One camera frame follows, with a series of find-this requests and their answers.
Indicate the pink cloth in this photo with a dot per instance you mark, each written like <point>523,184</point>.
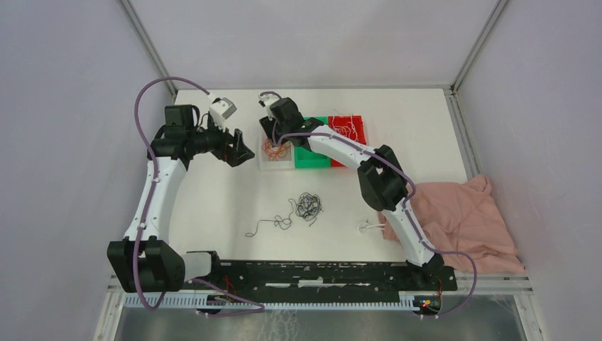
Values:
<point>464,217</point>

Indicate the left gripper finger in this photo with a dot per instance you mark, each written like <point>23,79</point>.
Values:
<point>239,158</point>
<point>244,143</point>

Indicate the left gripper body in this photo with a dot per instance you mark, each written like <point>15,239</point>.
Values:
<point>226,150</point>

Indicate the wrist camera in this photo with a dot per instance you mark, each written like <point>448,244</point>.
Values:
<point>266,99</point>
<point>220,109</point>

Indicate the blue cable duct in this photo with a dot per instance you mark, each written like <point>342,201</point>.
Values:
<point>202,301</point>

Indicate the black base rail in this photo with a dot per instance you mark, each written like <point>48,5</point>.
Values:
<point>327,282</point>

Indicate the red plastic bin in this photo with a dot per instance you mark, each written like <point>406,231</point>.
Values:
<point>351,127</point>

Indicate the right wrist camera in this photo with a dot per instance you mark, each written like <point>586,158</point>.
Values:
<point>266,99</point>

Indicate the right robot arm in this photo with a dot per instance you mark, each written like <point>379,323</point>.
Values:
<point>384,187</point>

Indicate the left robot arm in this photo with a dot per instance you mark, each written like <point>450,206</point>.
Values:
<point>143,260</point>

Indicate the green plastic bin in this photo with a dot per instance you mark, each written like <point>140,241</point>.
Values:
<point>308,159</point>

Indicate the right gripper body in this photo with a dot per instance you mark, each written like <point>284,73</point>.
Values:
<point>272,130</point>

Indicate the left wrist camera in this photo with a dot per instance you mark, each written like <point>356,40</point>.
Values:
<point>220,109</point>

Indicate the clear plastic bin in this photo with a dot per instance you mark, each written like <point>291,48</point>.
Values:
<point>274,158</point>

